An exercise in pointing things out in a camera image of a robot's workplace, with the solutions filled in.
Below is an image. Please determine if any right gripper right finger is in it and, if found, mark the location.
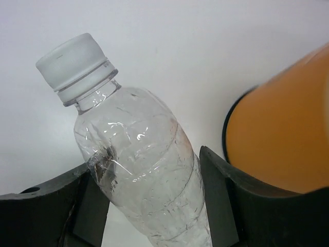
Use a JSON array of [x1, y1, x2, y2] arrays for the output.
[[199, 146, 328, 246]]

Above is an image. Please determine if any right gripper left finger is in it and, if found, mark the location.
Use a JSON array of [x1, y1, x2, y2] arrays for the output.
[[1, 164, 109, 246]]

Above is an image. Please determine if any orange bin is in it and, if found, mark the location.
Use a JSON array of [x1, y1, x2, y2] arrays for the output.
[[222, 45, 328, 193]]

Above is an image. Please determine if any clear bottle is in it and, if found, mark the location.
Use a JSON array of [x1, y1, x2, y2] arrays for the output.
[[36, 33, 212, 246]]

